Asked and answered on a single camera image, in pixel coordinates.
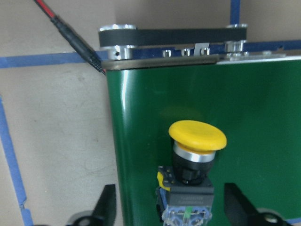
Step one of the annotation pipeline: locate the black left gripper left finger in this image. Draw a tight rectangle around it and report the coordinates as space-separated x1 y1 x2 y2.
89 184 117 226

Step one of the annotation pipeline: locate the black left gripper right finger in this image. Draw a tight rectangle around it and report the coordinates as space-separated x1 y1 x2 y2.
224 183 258 226

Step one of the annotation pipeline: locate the yellow mushroom push button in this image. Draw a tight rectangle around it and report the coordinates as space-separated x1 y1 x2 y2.
156 120 227 226

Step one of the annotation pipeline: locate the green conveyor belt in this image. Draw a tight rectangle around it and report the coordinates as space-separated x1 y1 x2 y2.
99 24 301 226

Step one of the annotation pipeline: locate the red black conveyor cable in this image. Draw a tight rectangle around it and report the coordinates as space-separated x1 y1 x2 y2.
32 0 107 76

